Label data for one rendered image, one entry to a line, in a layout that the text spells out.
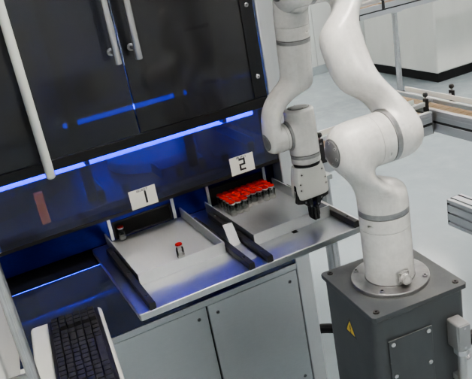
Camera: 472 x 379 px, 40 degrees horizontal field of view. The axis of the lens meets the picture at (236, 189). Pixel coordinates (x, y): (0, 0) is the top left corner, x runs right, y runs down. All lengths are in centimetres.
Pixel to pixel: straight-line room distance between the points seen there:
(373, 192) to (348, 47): 32
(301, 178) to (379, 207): 38
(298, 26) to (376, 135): 40
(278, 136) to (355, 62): 37
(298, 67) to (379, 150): 39
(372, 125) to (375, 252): 31
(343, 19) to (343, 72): 12
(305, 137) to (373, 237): 39
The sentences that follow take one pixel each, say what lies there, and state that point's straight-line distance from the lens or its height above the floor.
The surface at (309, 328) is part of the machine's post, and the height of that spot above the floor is 32.
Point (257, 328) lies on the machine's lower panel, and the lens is 235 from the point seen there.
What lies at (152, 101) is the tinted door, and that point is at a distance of 195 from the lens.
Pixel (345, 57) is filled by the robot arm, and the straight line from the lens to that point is 149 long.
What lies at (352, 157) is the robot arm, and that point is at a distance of 143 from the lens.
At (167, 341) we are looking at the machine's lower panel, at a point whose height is 51.
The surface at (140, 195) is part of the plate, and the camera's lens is 199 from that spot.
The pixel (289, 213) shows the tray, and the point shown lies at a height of 88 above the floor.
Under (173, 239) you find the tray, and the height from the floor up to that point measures 88.
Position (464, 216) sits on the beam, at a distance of 277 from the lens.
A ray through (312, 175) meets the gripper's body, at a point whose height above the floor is 104.
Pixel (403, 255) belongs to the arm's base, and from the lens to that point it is 159.
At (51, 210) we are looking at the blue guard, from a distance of 193.
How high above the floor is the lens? 172
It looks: 22 degrees down
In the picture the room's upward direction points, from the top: 11 degrees counter-clockwise
